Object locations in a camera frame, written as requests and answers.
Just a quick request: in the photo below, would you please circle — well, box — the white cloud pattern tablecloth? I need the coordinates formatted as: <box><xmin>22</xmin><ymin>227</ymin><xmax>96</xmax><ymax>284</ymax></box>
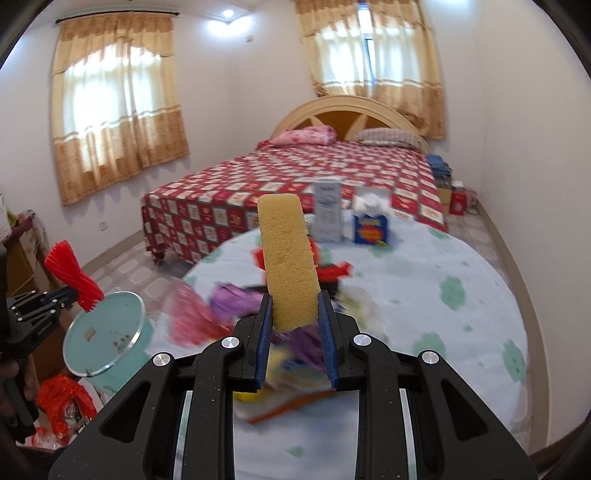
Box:
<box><xmin>147</xmin><ymin>211</ymin><xmax>530</xmax><ymax>480</ymax></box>

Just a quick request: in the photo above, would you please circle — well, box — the left beige curtain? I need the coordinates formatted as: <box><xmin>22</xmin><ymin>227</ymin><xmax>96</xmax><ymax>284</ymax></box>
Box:
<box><xmin>51</xmin><ymin>12</ymin><xmax>189</xmax><ymax>206</ymax></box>

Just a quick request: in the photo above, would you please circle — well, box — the blue milk carton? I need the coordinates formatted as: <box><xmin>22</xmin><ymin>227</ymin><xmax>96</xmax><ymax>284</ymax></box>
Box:
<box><xmin>353</xmin><ymin>187</ymin><xmax>391</xmax><ymax>246</ymax></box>

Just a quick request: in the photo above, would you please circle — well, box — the beige wooden headboard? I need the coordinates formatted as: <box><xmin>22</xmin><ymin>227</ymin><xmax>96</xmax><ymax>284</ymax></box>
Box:
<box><xmin>270</xmin><ymin>95</ymin><xmax>432</xmax><ymax>154</ymax></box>

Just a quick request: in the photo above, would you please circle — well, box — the wooden cabinet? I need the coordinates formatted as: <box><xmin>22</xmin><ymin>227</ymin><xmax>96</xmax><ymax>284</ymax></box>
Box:
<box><xmin>2</xmin><ymin>210</ymin><xmax>73</xmax><ymax>382</ymax></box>

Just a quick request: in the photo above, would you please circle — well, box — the red box on floor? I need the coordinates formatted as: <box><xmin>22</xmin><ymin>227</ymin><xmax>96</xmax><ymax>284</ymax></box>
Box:
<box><xmin>449</xmin><ymin>188</ymin><xmax>468</xmax><ymax>216</ymax></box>

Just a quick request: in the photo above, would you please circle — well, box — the person's left hand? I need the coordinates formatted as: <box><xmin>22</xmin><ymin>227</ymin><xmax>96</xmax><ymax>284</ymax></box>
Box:
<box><xmin>0</xmin><ymin>354</ymin><xmax>42</xmax><ymax>421</ymax></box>

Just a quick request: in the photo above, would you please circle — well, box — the yellow sponge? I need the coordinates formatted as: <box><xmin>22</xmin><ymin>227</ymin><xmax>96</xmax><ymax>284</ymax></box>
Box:
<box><xmin>257</xmin><ymin>194</ymin><xmax>321</xmax><ymax>332</ymax></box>

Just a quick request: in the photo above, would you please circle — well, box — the blue folded clothes stack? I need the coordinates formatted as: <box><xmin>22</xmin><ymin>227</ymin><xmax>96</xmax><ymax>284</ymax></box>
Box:
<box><xmin>426</xmin><ymin>154</ymin><xmax>453</xmax><ymax>178</ymax></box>

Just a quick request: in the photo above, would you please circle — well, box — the red plastic bag on floor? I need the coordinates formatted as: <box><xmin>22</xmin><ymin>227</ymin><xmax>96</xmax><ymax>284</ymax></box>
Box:
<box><xmin>37</xmin><ymin>375</ymin><xmax>97</xmax><ymax>446</ymax></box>

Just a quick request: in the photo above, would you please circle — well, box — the bed with red checkered cover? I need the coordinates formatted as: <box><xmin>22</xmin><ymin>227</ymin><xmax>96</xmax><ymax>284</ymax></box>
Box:
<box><xmin>141</xmin><ymin>141</ymin><xmax>447</xmax><ymax>264</ymax></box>

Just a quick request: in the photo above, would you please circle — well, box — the right beige curtain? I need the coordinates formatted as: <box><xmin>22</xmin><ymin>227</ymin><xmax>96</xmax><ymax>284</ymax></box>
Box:
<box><xmin>294</xmin><ymin>1</ymin><xmax>447</xmax><ymax>140</ymax></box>

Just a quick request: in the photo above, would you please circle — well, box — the striped pillow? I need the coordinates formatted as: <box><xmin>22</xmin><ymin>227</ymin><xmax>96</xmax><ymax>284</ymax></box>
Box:
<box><xmin>355</xmin><ymin>128</ymin><xmax>421</xmax><ymax>150</ymax></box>

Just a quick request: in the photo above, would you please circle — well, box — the teal trash bin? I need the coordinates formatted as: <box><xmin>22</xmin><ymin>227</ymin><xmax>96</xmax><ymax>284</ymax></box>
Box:
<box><xmin>62</xmin><ymin>291</ymin><xmax>153</xmax><ymax>397</ymax></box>

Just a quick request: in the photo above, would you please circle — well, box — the grey white carton box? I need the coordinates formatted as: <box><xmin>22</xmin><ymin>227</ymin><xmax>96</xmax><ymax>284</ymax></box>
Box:
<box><xmin>312</xmin><ymin>177</ymin><xmax>342</xmax><ymax>242</ymax></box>

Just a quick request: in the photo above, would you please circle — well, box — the red plastic brush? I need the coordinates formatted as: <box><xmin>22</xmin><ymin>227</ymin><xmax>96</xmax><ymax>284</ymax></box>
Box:
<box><xmin>44</xmin><ymin>240</ymin><xmax>105</xmax><ymax>313</ymax></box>

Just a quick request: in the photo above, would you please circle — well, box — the pink pillow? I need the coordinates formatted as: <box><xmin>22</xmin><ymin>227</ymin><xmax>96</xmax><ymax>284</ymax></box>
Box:
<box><xmin>270</xmin><ymin>125</ymin><xmax>338</xmax><ymax>147</ymax></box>

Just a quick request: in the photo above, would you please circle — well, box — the beige curtain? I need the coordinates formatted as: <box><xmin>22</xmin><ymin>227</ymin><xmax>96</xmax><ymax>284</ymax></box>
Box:
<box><xmin>294</xmin><ymin>1</ymin><xmax>447</xmax><ymax>140</ymax></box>
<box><xmin>51</xmin><ymin>12</ymin><xmax>189</xmax><ymax>206</ymax></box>

